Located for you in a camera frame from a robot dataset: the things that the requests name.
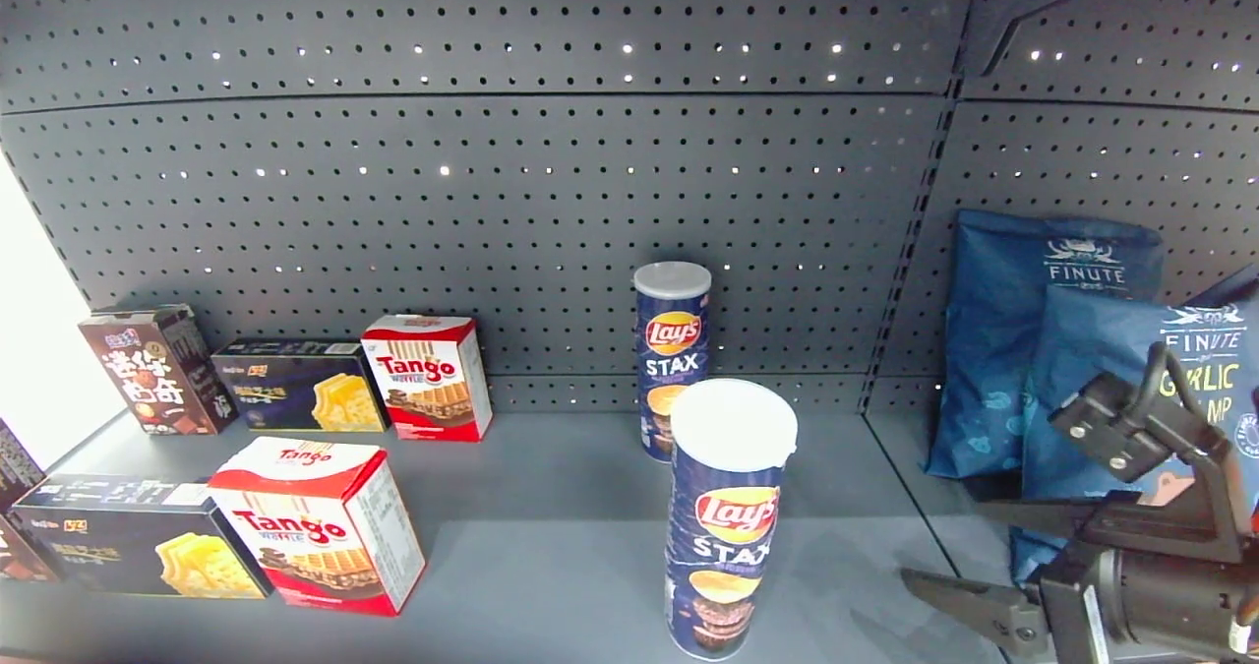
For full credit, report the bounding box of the blue snack bag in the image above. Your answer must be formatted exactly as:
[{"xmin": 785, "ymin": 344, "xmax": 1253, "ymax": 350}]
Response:
[
  {"xmin": 925, "ymin": 209, "xmax": 1166, "ymax": 480},
  {"xmin": 1008, "ymin": 265, "xmax": 1259, "ymax": 586}
]

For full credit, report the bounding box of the dark snack box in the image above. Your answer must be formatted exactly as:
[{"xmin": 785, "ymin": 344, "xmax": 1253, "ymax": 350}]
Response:
[{"xmin": 0, "ymin": 418, "xmax": 47, "ymax": 513}]

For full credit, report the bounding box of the black shop shelf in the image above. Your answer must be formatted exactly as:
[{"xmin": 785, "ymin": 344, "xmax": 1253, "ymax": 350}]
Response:
[{"xmin": 0, "ymin": 0, "xmax": 1259, "ymax": 664}]

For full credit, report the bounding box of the black cable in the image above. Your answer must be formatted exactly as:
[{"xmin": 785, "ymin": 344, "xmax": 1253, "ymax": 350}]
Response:
[{"xmin": 1131, "ymin": 341, "xmax": 1211, "ymax": 427}]

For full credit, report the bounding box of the brown snack box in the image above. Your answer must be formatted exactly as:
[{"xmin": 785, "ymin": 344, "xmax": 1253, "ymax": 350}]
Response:
[
  {"xmin": 0, "ymin": 511, "xmax": 62, "ymax": 583},
  {"xmin": 78, "ymin": 304, "xmax": 240, "ymax": 437}
]

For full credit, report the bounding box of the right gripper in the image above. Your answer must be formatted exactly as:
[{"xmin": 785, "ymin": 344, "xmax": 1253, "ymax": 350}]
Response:
[{"xmin": 900, "ymin": 500, "xmax": 1259, "ymax": 664}]

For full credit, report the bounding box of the black wafer box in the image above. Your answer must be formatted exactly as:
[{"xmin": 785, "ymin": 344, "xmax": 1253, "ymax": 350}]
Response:
[
  {"xmin": 210, "ymin": 338, "xmax": 390, "ymax": 434},
  {"xmin": 8, "ymin": 474, "xmax": 274, "ymax": 601}
]

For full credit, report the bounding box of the blue chips can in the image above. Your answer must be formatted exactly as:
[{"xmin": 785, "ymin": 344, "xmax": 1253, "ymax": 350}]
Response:
[
  {"xmin": 664, "ymin": 378, "xmax": 799, "ymax": 662},
  {"xmin": 632, "ymin": 261, "xmax": 713, "ymax": 463}
]

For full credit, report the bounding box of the red white wafer box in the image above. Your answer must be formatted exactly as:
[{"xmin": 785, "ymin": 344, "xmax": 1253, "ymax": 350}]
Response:
[
  {"xmin": 207, "ymin": 436, "xmax": 428, "ymax": 618},
  {"xmin": 361, "ymin": 314, "xmax": 494, "ymax": 443}
]

